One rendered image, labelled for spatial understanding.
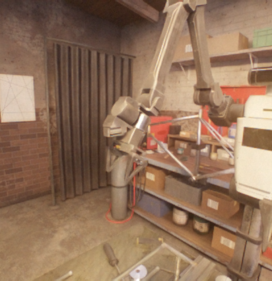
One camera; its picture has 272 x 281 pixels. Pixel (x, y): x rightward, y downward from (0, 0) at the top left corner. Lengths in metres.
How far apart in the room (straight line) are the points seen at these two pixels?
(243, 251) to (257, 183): 0.36
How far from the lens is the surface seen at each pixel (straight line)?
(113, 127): 0.53
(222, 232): 2.02
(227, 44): 2.29
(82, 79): 2.86
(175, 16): 0.74
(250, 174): 0.91
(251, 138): 0.88
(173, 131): 2.64
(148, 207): 2.46
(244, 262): 1.14
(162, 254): 0.81
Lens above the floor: 1.42
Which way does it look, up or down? 11 degrees down
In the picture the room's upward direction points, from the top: 1 degrees clockwise
